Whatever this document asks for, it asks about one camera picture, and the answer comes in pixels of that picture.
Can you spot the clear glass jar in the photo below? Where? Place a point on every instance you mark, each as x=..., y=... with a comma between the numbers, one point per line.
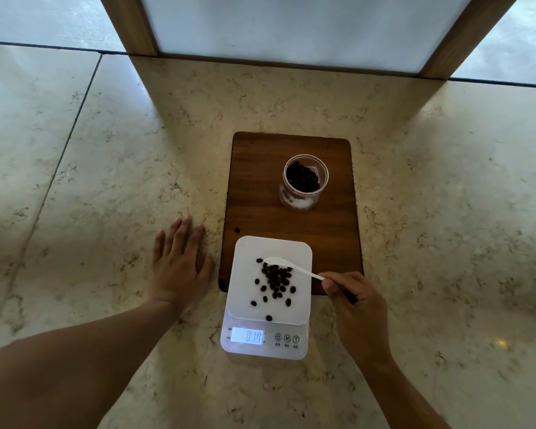
x=304, y=201

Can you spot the person's left hand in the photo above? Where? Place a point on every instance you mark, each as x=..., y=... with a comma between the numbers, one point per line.
x=176, y=274

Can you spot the person's left thumb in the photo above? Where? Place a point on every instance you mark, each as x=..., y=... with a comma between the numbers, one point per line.
x=207, y=270

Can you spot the pile of loose coffee beans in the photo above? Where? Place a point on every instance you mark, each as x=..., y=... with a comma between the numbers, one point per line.
x=277, y=281

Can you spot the person's right forearm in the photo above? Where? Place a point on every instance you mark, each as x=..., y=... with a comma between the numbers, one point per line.
x=402, y=397

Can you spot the heap of jarred coffee beans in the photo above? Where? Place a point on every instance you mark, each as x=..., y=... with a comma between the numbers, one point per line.
x=301, y=178

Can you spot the white digital kitchen scale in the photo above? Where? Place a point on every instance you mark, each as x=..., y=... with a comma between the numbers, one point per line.
x=250, y=281

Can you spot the dark wooden board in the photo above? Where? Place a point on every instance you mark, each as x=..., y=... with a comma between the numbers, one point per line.
x=259, y=187

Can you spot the person's right hand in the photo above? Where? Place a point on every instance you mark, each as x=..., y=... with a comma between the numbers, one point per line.
x=362, y=317

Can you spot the white frosted panel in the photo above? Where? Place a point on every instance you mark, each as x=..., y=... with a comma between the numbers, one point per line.
x=303, y=28

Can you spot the person's left forearm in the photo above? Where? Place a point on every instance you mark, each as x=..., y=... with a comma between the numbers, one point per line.
x=71, y=361

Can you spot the brown wooden post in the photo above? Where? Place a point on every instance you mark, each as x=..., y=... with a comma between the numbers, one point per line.
x=467, y=37
x=132, y=26

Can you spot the person's right thumb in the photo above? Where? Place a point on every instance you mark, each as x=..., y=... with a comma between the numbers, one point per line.
x=329, y=285

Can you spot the person's left middle finger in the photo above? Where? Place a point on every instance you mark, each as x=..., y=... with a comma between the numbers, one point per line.
x=185, y=233

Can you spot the white plastic spoon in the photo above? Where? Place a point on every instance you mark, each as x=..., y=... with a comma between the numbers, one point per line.
x=286, y=263

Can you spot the person's left little finger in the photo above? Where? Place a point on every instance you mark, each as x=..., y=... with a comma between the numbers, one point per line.
x=159, y=246

